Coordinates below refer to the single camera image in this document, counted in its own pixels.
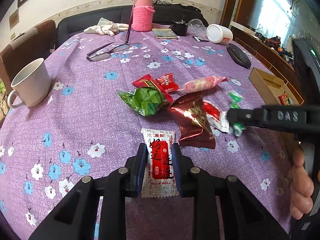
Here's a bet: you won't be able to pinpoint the person right hand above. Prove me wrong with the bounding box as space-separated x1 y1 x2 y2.
290 148 314 220

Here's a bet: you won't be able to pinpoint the black sofa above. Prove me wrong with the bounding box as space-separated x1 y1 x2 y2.
55 4 209 48

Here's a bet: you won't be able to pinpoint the brown armchair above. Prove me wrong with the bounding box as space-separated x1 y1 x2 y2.
1 20 56 93

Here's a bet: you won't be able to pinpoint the cardboard box tray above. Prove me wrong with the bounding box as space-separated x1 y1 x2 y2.
248 68 304 106

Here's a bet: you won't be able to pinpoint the white red AllsWell packet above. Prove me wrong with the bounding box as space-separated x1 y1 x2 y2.
141 128 178 198

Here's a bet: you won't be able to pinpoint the black glasses case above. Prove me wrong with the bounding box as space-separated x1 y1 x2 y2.
227 43 251 69

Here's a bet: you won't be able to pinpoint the white ceramic mug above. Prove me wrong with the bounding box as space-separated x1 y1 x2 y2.
7 58 52 109

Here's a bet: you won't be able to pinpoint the small red snack packet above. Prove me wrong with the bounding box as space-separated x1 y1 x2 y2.
156 73 179 93

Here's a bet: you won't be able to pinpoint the pink candy packet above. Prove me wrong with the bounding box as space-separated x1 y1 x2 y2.
179 76 228 93

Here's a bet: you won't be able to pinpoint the clear plastic dome cup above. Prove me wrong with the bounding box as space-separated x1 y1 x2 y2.
188 18 207 39

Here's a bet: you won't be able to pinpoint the brick-pattern wooden counter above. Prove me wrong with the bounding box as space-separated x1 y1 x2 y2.
231 27 305 104

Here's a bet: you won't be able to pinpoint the large green foil snack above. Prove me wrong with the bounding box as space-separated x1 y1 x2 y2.
117 87 169 116

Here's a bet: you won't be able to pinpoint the small green white candy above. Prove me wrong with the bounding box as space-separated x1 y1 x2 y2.
227 91 246 137

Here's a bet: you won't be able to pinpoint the red snack packet long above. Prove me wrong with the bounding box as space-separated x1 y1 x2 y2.
132 74 173 102

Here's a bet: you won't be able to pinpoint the dark red foil snack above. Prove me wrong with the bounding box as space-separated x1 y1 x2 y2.
169 92 216 150

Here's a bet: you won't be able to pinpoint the small lighter on table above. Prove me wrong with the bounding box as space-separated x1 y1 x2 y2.
193 35 209 42

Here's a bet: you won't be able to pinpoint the white crumpled cloth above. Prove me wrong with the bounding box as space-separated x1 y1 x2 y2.
84 17 129 36

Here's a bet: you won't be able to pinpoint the pink knit-sleeve thermos bottle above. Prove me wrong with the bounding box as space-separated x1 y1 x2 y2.
125 0 155 43

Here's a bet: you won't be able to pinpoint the white plastic jar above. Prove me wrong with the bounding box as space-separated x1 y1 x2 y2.
206 24 233 44

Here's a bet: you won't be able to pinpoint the purple floral tablecloth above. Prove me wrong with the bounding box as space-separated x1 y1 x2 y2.
1 32 292 239

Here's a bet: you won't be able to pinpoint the black-framed eyeglasses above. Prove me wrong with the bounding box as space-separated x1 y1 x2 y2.
86 42 130 62

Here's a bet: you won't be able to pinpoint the black round container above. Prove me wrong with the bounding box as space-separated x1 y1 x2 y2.
169 19 189 36

